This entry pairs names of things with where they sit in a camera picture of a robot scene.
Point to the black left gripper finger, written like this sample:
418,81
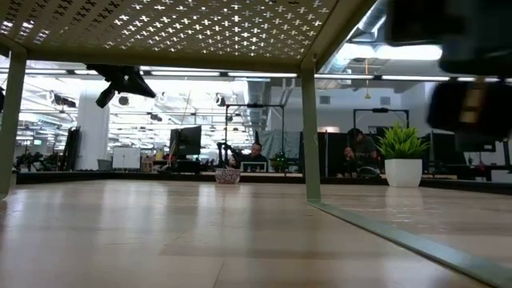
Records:
138,87
105,96

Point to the green perforated metal shelf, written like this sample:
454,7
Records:
180,60

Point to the black background robot arm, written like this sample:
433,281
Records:
221,154

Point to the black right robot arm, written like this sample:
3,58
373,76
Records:
460,24

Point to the black computer monitor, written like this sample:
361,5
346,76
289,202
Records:
474,146
442,150
188,141

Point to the black leaning panels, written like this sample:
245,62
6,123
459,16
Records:
72,148

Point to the white cabinet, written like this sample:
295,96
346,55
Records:
126,158

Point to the green plant in white pot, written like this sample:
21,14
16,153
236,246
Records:
403,172

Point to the person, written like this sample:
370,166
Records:
349,154
365,146
256,154

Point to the black partition panel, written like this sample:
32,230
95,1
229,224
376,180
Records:
332,154

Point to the white framed screen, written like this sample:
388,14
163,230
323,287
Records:
253,167

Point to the black background frame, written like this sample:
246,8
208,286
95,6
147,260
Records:
380,110

